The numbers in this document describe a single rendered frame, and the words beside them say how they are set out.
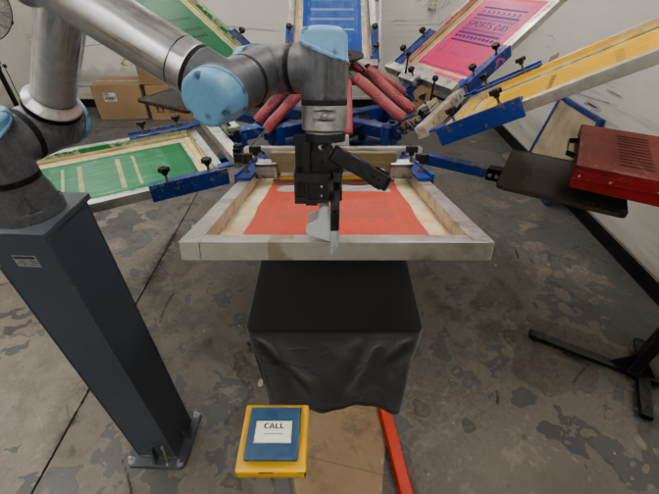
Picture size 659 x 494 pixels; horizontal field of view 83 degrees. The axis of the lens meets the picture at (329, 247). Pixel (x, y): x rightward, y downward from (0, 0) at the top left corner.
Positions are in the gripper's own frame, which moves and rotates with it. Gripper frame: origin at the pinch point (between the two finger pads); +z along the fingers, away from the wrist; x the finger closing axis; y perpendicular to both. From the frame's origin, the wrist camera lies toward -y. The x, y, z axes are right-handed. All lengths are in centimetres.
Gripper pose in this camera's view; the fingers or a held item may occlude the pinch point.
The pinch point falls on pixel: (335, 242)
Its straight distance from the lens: 70.2
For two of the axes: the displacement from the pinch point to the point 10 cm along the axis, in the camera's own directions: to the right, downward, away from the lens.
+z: 0.0, 9.2, 3.9
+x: 0.0, 3.9, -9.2
